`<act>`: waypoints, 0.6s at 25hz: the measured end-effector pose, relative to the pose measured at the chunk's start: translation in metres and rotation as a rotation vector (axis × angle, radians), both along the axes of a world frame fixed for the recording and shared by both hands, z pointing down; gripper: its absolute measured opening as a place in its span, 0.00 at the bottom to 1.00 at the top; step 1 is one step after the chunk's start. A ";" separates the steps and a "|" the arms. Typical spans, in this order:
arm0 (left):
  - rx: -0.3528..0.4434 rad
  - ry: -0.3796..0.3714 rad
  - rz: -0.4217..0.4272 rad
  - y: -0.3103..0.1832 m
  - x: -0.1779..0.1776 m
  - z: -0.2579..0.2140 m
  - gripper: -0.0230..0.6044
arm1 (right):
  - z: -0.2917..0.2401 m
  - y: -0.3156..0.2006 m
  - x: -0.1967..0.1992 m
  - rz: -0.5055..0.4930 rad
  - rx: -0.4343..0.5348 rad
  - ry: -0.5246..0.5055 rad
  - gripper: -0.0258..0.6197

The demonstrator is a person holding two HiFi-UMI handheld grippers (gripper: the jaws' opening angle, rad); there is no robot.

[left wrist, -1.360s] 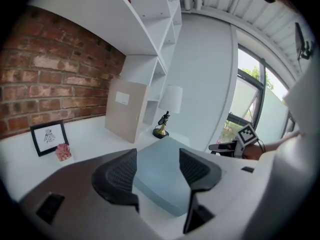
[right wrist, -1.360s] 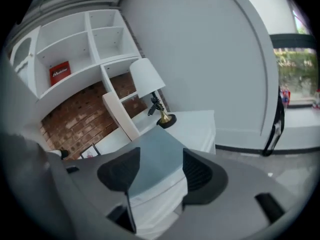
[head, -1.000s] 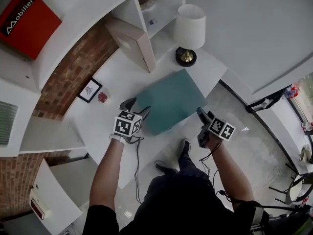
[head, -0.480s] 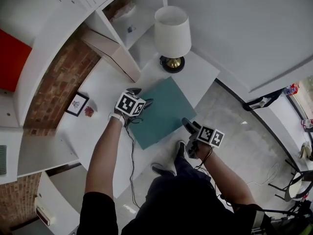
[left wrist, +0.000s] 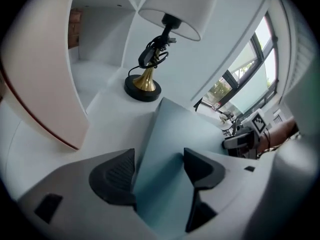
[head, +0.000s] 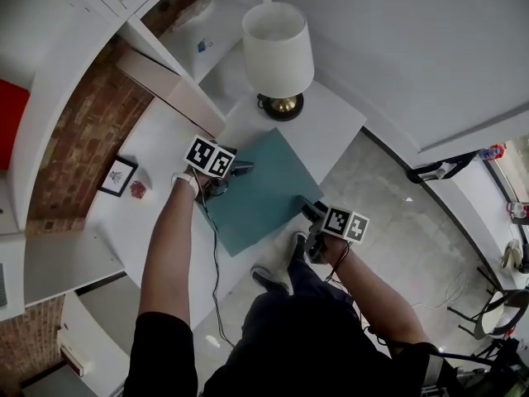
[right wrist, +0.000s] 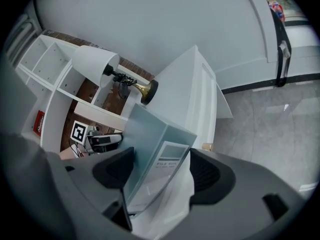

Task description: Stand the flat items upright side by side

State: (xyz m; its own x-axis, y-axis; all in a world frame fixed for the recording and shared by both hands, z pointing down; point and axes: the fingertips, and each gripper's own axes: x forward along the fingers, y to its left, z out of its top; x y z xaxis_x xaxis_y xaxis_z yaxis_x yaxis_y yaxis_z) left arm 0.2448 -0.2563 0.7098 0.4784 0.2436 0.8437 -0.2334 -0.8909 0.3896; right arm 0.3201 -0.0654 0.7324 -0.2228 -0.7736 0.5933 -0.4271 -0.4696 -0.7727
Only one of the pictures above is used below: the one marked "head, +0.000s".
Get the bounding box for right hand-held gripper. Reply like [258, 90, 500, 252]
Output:
[294, 194, 371, 264]

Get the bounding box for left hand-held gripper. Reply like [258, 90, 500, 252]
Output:
[183, 135, 255, 179]

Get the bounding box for teal box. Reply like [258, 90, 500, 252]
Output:
[198, 127, 325, 258]

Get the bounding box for beige box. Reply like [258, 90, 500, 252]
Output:
[117, 47, 226, 138]

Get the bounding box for person's right forearm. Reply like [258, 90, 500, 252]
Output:
[328, 240, 431, 357]

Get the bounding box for person's left forearm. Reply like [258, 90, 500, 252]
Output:
[140, 175, 200, 330]

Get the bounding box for person's right shoe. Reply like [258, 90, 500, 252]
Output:
[294, 232, 309, 264]

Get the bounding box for person's shoe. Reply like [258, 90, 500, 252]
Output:
[251, 265, 290, 295]
[294, 232, 309, 264]

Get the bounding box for white desk with drawers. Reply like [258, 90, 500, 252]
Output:
[82, 84, 368, 330]

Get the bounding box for person's left shoe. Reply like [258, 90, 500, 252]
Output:
[251, 265, 290, 295]

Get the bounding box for black framed picture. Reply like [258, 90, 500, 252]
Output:
[98, 155, 139, 199]

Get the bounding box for white table lamp brass base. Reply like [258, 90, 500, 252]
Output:
[241, 1, 316, 122]

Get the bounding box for person's black clothing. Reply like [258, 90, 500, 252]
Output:
[127, 256, 460, 397]

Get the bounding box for red label plastic bottles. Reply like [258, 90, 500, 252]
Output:
[479, 145, 508, 161]

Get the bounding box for white bottles with red caps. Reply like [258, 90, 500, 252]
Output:
[506, 200, 529, 225]

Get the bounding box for white side cabinet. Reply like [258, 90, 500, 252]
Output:
[57, 291, 136, 397]

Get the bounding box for white shelf cabinet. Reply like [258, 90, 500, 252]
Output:
[0, 0, 274, 322]

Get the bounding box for red panel sign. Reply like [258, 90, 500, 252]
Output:
[0, 79, 32, 171]

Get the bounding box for white wrist strap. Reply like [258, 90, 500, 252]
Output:
[172, 171, 201, 199]

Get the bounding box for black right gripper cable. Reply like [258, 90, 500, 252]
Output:
[324, 242, 385, 347]

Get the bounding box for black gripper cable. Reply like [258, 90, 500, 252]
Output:
[324, 242, 385, 347]
[197, 176, 233, 347]

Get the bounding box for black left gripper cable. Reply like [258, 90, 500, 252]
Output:
[197, 176, 233, 347]

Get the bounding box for black bag with strap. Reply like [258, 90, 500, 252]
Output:
[407, 153, 476, 184]

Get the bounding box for black frame chair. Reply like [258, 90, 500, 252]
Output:
[448, 289, 529, 341]

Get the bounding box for black waist pack with strap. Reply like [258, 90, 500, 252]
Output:
[421, 341, 529, 397]

